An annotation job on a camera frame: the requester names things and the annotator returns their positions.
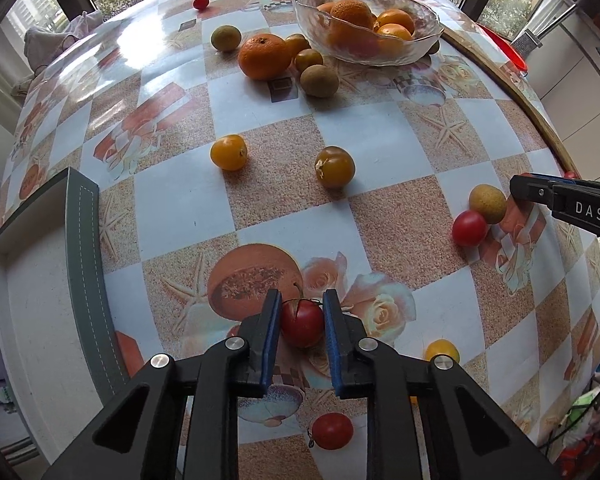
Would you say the small yellow cherry tomato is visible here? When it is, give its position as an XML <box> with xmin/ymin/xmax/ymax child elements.
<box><xmin>424</xmin><ymin>339</ymin><xmax>460</xmax><ymax>362</ymax></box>

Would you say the tan longan fruit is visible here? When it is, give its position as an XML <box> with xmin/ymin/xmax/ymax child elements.
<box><xmin>468</xmin><ymin>184</ymin><xmax>507</xmax><ymax>224</ymax></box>

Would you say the red cherry tomato with stem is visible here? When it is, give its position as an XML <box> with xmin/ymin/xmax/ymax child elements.
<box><xmin>280</xmin><ymin>283</ymin><xmax>325</xmax><ymax>349</ymax></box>

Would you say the dark yellow tomato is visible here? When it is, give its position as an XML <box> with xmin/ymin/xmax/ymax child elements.
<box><xmin>314</xmin><ymin>146</ymin><xmax>355</xmax><ymax>190</ymax></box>

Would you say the white tray with green rim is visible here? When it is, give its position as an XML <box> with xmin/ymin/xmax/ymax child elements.
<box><xmin>0</xmin><ymin>168</ymin><xmax>130</xmax><ymax>463</ymax></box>

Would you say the red plastic dustpan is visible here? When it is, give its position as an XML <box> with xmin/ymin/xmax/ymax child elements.
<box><xmin>480</xmin><ymin>25</ymin><xmax>528</xmax><ymax>73</ymax></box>

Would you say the clear glass fruit bowl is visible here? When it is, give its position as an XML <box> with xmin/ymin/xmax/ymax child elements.
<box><xmin>292</xmin><ymin>0</ymin><xmax>443</xmax><ymax>67</ymax></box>

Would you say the brown kiwi fruit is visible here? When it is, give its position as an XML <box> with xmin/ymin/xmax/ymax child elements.
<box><xmin>300</xmin><ymin>64</ymin><xmax>340</xmax><ymax>99</ymax></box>

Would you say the small greenish fruit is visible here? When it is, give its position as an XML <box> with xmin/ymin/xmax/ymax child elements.
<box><xmin>294</xmin><ymin>48</ymin><xmax>324</xmax><ymax>74</ymax></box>

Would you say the small orange fruit behind mandarin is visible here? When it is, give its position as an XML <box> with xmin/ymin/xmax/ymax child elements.
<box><xmin>285</xmin><ymin>34</ymin><xmax>311</xmax><ymax>58</ymax></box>

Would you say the large orange mandarin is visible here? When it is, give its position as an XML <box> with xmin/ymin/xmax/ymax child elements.
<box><xmin>238</xmin><ymin>34</ymin><xmax>291</xmax><ymax>81</ymax></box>

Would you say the green kiwi fruit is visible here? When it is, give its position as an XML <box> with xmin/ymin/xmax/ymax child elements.
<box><xmin>210</xmin><ymin>25</ymin><xmax>242</xmax><ymax>53</ymax></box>

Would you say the white cloth bundle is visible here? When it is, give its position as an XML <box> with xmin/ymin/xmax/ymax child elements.
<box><xmin>23</xmin><ymin>10</ymin><xmax>104</xmax><ymax>74</ymax></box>

